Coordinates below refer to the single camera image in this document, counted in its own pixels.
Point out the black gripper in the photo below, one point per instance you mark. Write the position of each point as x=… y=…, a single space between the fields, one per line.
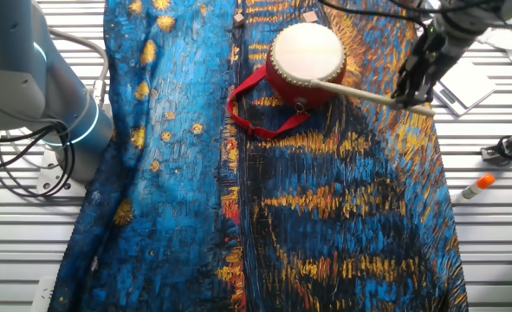
x=429 y=47

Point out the pale wooden drumstick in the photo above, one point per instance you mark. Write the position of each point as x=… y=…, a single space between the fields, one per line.
x=355 y=92

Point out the red drum with white skin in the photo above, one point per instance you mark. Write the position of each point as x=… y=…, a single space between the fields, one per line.
x=305 y=56

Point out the white digital scale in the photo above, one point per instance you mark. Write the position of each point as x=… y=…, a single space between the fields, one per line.
x=468 y=86

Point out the glue stick with orange cap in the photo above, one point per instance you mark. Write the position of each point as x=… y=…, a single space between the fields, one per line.
x=476 y=187

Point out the small wooden cube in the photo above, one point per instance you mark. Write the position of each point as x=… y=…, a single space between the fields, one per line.
x=310 y=16
x=238 y=20

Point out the blue starry night painted cloth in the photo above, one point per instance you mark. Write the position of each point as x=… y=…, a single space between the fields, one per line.
x=173 y=173

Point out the white power strip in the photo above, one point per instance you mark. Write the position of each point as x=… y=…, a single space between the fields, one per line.
x=43 y=294

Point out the metal bracket clamp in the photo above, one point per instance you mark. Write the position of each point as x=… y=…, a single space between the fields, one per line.
x=491 y=152

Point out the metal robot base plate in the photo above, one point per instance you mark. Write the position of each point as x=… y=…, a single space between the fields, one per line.
x=49 y=182

